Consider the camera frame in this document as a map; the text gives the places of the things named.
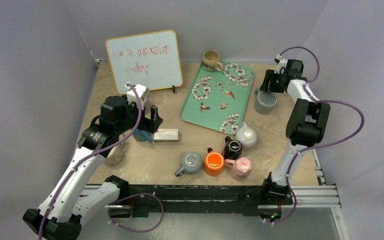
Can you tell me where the green floral tray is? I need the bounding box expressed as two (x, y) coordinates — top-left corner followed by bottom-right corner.
(180, 61), (255, 135)

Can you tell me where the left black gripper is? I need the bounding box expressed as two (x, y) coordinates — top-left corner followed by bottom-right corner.
(115, 94), (162, 135)

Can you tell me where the small white card box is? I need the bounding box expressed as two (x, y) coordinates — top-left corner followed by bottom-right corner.
(153, 128), (179, 142)

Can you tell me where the beige brown mug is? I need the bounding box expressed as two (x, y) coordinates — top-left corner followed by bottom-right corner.
(201, 50), (224, 72)

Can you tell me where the black mug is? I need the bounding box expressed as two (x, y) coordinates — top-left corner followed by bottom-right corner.
(223, 136), (243, 160)

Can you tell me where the white whiteboard yellow frame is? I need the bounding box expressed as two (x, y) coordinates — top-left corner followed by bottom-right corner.
(105, 29), (183, 95)

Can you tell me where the pink faceted mug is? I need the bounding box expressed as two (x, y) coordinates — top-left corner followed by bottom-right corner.
(225, 157), (252, 181)

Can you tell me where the grey mug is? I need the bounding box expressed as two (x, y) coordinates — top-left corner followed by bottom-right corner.
(254, 89), (278, 115)

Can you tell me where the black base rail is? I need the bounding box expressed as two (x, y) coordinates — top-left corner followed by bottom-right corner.
(51, 183), (342, 220)

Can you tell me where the orange mug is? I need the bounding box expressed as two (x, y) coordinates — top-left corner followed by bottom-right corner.
(203, 147), (225, 177)

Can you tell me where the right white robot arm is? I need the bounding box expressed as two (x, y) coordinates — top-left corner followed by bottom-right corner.
(259, 55), (331, 204)

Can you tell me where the grey-blue upside-down mug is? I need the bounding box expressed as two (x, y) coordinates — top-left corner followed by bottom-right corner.
(174, 151), (203, 177)

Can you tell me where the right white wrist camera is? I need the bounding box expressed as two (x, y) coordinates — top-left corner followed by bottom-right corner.
(274, 54), (288, 74)

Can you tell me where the blue teal mug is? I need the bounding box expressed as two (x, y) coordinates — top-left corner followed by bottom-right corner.
(133, 130), (153, 143)

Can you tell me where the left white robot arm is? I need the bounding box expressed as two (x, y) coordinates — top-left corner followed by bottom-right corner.
(22, 95), (163, 240)

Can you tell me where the white speckled mug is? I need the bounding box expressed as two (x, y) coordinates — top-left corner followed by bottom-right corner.
(235, 121), (258, 149)

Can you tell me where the cream white mug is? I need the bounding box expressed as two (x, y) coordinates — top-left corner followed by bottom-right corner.
(103, 142), (127, 168)

